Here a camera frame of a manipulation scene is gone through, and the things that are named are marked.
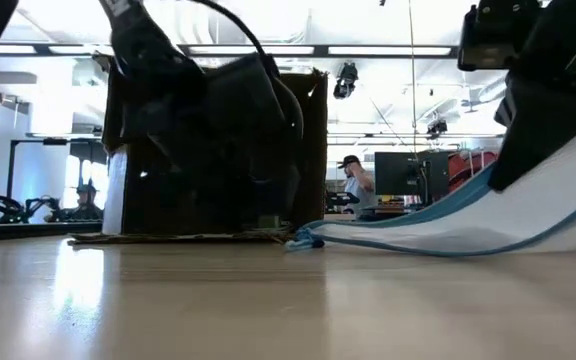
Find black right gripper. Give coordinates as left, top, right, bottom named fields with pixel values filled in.
left=487, top=0, right=576, bottom=192

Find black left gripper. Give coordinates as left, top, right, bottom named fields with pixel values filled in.
left=117, top=52, right=302, bottom=221

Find white mesh pouch blue trim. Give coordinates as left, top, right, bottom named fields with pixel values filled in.
left=284, top=114, right=576, bottom=259

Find brown cardboard box blue print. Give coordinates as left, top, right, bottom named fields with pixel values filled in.
left=66, top=52, right=330, bottom=247

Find green item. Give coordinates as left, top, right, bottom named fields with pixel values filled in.
left=256, top=213, right=283, bottom=230

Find red storage bins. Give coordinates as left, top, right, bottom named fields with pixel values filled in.
left=447, top=149, right=499, bottom=194

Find black monitor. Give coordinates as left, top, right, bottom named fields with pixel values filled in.
left=373, top=150, right=451, bottom=197

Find person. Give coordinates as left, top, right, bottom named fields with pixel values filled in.
left=74, top=182, right=105, bottom=222
left=336, top=154, right=378, bottom=217

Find black desk stand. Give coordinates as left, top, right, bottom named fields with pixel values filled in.
left=5, top=137, right=104, bottom=225

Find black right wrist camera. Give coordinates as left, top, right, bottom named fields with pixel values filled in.
left=456, top=0, right=543, bottom=73

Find black aluminium table frame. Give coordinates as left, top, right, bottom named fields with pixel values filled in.
left=0, top=220, right=104, bottom=244

